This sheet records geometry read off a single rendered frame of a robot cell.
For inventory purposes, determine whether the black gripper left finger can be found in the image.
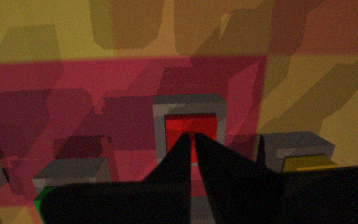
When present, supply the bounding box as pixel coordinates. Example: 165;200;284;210
39;133;191;224

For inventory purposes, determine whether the green button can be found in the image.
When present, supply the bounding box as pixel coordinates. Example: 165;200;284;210
31;157;112;224

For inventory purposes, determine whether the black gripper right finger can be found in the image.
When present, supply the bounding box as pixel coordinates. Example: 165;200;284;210
195;133;358;224

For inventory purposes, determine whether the red button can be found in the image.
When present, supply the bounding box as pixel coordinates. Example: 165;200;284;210
153;93;228;167

